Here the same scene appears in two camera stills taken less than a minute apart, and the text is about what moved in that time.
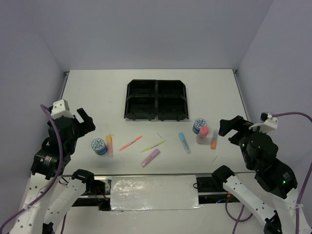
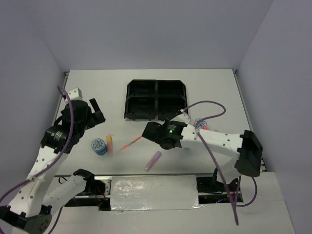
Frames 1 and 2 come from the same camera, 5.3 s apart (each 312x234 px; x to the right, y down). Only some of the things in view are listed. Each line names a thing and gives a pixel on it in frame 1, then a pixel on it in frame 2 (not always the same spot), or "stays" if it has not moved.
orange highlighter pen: (133, 141) stays
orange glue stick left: (109, 142) stays
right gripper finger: (225, 126) to (154, 131)
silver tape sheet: (154, 192) stays
